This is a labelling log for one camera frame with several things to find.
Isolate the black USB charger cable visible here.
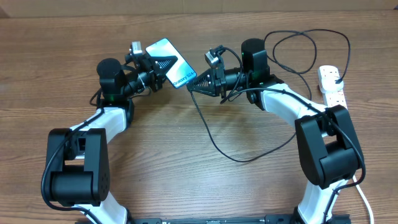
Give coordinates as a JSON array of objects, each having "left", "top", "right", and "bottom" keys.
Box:
[{"left": 187, "top": 29, "right": 351, "bottom": 164}]

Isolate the white charger plug adapter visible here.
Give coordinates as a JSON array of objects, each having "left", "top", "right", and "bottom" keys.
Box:
[{"left": 319, "top": 77, "right": 344, "bottom": 93}]

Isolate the smartphone with blue screen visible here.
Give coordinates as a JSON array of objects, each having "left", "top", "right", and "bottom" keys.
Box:
[{"left": 146, "top": 38, "right": 197, "bottom": 88}]

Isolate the white power strip cord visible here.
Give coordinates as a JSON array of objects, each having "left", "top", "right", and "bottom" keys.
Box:
[{"left": 353, "top": 175, "right": 375, "bottom": 224}]

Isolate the white power strip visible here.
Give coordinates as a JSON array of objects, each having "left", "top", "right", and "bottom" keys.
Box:
[{"left": 317, "top": 65, "right": 347, "bottom": 108}]

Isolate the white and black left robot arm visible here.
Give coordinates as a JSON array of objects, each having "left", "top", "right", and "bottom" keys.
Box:
[{"left": 40, "top": 54, "right": 178, "bottom": 223}]

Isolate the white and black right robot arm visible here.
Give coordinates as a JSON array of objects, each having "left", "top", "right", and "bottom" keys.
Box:
[{"left": 187, "top": 39, "right": 366, "bottom": 223}]

